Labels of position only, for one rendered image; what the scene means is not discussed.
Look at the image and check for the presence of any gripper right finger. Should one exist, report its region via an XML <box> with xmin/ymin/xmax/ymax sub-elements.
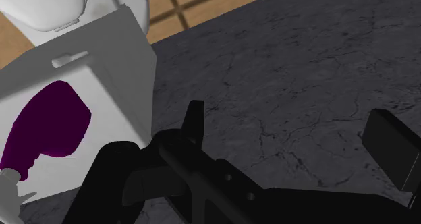
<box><xmin>361</xmin><ymin>109</ymin><xmax>421</xmax><ymax>212</ymax></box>

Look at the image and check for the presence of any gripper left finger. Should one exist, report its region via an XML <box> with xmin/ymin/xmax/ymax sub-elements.
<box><xmin>62</xmin><ymin>99</ymin><xmax>264</xmax><ymax>224</ymax></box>

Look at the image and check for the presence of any white toilet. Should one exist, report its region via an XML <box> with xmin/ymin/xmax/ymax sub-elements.
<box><xmin>0</xmin><ymin>0</ymin><xmax>157</xmax><ymax>205</ymax></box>

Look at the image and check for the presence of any purple spray bottle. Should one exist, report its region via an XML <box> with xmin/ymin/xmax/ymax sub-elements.
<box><xmin>0</xmin><ymin>80</ymin><xmax>92</xmax><ymax>224</ymax></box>

